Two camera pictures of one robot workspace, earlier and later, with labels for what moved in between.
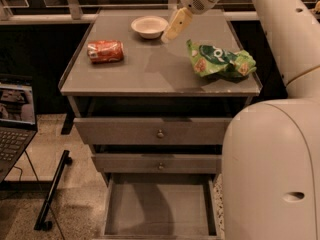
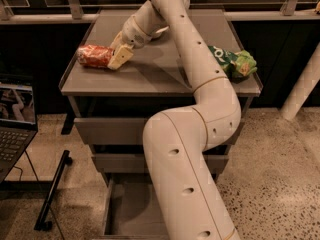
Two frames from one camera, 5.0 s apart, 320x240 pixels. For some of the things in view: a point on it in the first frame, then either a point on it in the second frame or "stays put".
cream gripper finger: x=178 y=24 to x=120 y=57
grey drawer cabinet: x=155 y=113 stays put
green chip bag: x=220 y=65 stays put
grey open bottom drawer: x=162 y=206 stays put
